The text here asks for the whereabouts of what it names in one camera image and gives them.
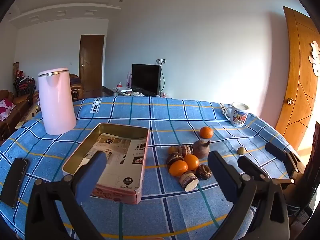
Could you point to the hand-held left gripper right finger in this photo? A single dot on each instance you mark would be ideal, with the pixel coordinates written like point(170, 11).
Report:
point(220, 170)

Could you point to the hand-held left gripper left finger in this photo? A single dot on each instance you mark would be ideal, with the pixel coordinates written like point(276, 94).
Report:
point(98, 163)

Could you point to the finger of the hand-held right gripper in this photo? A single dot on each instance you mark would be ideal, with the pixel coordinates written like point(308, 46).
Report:
point(277, 152)
point(250, 166)

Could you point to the dark purple beetroot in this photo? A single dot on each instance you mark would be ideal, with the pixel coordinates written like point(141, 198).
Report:
point(200, 149)

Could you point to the bright orange mandarin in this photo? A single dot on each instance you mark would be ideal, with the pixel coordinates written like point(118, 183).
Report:
point(178, 168)
point(192, 162)

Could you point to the pink metal tin box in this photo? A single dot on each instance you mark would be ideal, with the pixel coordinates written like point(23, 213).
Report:
point(125, 192)

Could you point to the dark chocolate muffin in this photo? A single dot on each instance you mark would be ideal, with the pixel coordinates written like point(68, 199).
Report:
point(203, 172)

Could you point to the small brown longan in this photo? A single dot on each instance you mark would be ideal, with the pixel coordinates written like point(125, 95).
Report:
point(241, 150)

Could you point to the printed paper sheet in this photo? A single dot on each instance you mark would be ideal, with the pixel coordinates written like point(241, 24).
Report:
point(122, 160)

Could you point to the dark chair back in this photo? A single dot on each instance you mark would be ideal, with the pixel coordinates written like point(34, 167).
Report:
point(315, 160)

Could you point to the orange mandarin with stem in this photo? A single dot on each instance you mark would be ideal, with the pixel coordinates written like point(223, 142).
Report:
point(206, 132)

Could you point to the white printed mug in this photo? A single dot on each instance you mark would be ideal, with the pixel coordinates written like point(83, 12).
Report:
point(238, 116)

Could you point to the small dull orange tangerine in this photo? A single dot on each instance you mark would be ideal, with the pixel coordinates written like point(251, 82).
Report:
point(172, 150)

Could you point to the round brass door knob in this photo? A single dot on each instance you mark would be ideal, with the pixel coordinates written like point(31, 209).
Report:
point(290, 101)

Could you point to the low dark tv table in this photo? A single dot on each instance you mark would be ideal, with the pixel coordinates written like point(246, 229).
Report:
point(110, 91)

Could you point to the pink electric kettle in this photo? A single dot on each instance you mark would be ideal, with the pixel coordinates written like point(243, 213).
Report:
point(57, 102)

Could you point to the light wooden door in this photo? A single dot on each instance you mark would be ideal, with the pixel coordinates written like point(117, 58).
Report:
point(297, 80)

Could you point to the brown leather armchair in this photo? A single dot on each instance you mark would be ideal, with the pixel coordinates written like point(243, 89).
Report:
point(75, 88)

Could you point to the white flat box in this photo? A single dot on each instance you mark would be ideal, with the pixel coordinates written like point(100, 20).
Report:
point(123, 89)

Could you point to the blue plaid tablecloth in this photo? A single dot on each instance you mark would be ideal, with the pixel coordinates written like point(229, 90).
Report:
point(160, 110)

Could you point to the black smartphone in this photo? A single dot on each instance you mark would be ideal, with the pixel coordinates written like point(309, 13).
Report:
point(13, 182)

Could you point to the black television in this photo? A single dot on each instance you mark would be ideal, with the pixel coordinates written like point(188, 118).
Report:
point(145, 78)

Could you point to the brown leather sofa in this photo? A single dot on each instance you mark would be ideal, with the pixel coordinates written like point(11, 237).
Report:
point(17, 105)

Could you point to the dark brown room door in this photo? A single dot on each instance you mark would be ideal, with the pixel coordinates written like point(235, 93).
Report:
point(91, 62)

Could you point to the white door decoration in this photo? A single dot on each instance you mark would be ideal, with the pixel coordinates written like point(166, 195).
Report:
point(315, 57)

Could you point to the pink floral cushion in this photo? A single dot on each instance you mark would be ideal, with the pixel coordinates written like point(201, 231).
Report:
point(6, 108)

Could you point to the stacked red black chairs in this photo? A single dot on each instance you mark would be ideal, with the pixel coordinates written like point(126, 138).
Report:
point(23, 85)

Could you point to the white wall socket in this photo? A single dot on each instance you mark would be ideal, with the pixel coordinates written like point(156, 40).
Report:
point(161, 61)

